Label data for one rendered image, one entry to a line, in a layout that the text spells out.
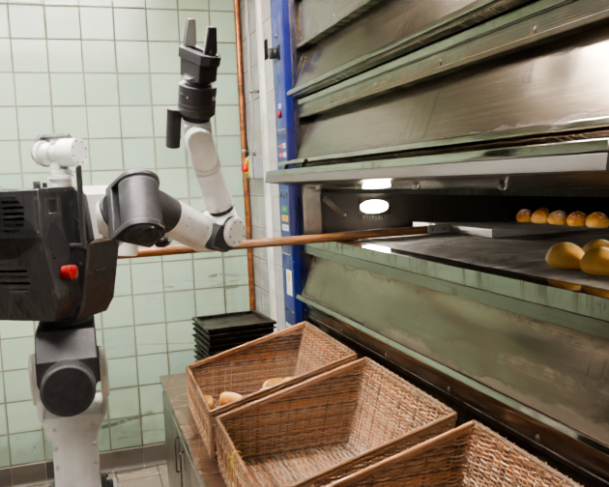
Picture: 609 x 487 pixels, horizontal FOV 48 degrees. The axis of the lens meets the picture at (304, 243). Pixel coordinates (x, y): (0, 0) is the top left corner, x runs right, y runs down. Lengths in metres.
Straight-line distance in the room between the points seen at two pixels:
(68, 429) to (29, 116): 1.98
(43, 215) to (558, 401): 1.07
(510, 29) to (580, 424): 0.75
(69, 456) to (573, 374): 1.15
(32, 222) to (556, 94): 1.05
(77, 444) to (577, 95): 1.33
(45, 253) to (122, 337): 2.04
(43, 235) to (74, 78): 2.03
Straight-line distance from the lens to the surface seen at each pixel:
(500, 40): 1.48
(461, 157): 1.30
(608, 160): 1.00
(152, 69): 3.51
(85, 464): 1.80
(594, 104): 1.22
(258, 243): 2.25
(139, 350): 3.54
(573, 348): 1.36
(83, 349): 1.61
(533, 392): 1.42
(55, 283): 1.54
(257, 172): 3.19
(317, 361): 2.47
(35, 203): 1.51
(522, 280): 1.42
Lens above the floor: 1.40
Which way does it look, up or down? 5 degrees down
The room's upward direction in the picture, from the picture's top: 3 degrees counter-clockwise
